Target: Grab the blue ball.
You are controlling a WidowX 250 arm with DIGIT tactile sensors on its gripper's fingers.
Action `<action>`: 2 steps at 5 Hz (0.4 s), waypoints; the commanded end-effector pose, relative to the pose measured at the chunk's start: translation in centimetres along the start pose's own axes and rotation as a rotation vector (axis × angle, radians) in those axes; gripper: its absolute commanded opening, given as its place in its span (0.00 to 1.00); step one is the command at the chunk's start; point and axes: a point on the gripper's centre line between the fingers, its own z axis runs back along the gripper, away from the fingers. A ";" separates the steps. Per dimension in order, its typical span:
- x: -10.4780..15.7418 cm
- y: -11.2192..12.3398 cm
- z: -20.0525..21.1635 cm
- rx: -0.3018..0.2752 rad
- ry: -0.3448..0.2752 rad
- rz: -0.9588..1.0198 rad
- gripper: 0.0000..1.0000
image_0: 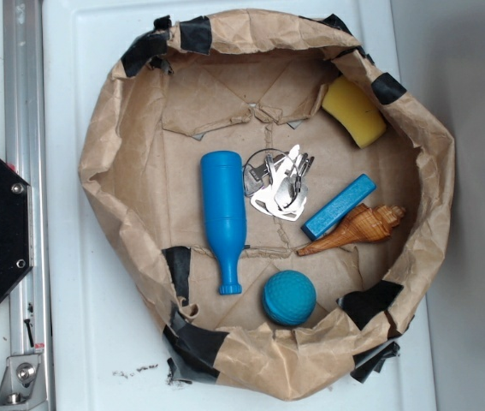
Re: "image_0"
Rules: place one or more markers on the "blue dimpled ball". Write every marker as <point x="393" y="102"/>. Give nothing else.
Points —
<point x="289" y="298"/>

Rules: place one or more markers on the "blue plastic bottle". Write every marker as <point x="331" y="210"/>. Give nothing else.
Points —
<point x="224" y="214"/>

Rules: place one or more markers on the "silver key bunch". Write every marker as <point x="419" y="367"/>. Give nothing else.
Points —
<point x="274" y="181"/>

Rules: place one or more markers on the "blue rectangular block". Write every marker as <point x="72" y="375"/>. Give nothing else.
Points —
<point x="331" y="213"/>

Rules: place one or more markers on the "brown paper bag bin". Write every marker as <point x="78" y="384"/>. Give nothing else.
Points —
<point x="244" y="80"/>

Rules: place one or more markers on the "brown spiral seashell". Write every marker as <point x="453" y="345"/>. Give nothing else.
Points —
<point x="361" y="225"/>

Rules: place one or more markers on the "yellow sponge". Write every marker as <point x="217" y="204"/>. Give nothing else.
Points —
<point x="354" y="110"/>

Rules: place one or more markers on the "aluminium extrusion rail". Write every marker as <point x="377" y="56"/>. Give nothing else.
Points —
<point x="29" y="302"/>

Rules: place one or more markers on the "metal corner bracket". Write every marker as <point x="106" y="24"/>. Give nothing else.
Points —
<point x="23" y="385"/>

